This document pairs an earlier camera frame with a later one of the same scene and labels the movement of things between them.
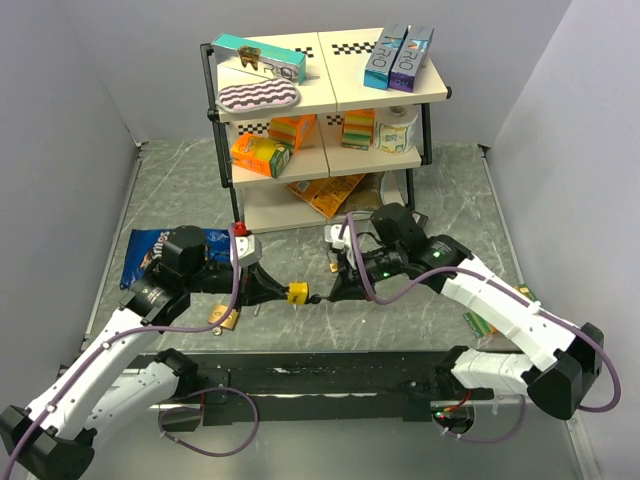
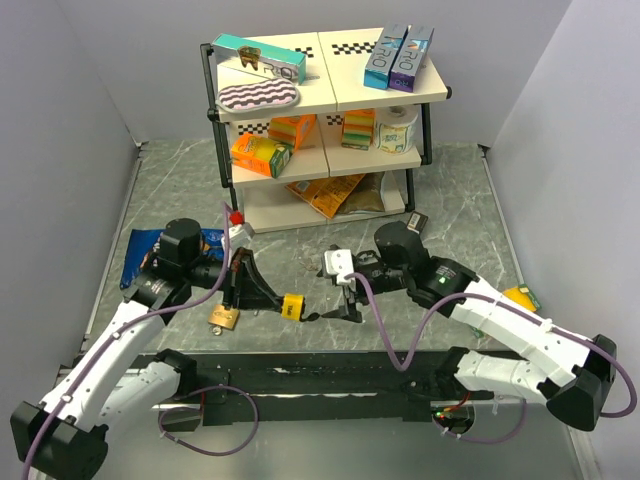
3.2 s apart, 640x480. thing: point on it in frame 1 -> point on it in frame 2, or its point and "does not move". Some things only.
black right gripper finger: [345, 293] -> [348, 311]
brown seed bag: [367, 195] does not move
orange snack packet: [326, 194] does not move
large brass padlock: [218, 311] does not move
